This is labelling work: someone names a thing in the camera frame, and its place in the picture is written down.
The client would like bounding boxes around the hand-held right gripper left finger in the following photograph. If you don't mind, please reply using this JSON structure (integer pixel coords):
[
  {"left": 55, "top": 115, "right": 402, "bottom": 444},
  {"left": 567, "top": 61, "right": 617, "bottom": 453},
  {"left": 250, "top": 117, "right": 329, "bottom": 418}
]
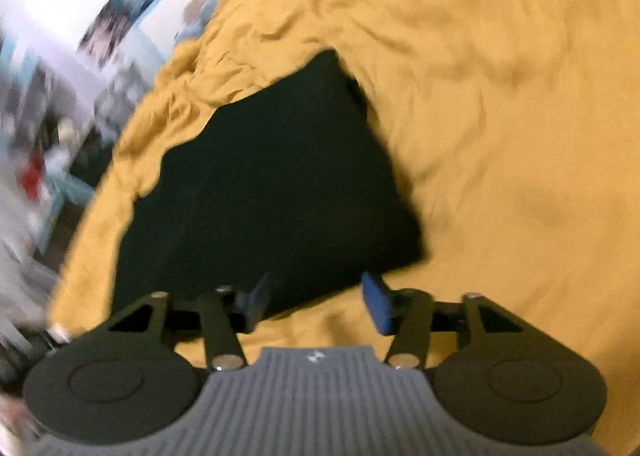
[{"left": 107, "top": 273, "right": 273, "bottom": 372}]

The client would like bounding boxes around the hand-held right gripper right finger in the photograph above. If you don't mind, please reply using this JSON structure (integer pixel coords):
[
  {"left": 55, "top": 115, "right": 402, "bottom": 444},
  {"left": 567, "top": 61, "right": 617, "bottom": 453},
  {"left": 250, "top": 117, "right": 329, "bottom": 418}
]
[{"left": 361, "top": 271, "right": 526, "bottom": 372}]

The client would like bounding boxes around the black turtleneck sweater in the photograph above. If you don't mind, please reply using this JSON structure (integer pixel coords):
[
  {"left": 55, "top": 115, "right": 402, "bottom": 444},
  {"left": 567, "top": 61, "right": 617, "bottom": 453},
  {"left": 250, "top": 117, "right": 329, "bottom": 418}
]
[{"left": 111, "top": 50, "right": 428, "bottom": 334}]

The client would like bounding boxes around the yellow quilted blanket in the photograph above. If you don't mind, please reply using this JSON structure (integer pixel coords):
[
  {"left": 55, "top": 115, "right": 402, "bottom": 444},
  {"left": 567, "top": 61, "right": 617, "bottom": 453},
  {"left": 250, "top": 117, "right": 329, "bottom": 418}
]
[{"left": 47, "top": 0, "right": 640, "bottom": 456}]

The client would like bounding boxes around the wall poster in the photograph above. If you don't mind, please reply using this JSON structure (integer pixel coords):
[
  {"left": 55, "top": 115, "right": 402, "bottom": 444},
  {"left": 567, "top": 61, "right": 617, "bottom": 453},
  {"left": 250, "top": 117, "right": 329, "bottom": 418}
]
[{"left": 77, "top": 0, "right": 236, "bottom": 69}]

